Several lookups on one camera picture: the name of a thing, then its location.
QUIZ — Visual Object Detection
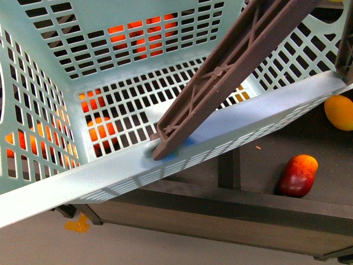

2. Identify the light blue plastic basket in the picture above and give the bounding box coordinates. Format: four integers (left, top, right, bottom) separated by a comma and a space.
1, 1, 350, 227

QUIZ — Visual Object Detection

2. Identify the red yellow mango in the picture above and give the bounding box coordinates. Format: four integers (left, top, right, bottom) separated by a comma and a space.
277, 154, 319, 198

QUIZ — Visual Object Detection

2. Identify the yellow mango right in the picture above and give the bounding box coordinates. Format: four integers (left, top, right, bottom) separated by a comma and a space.
324, 95, 352, 131

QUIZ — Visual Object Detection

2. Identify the dark wooden display stand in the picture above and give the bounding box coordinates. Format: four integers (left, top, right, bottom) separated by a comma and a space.
52, 0, 353, 263

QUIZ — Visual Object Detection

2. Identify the orange floor tape marker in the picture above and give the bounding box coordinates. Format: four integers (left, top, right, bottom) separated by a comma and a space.
63, 214, 90, 234

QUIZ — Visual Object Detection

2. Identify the brown basket handle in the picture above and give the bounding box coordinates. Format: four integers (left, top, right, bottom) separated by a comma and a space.
150, 0, 353, 161

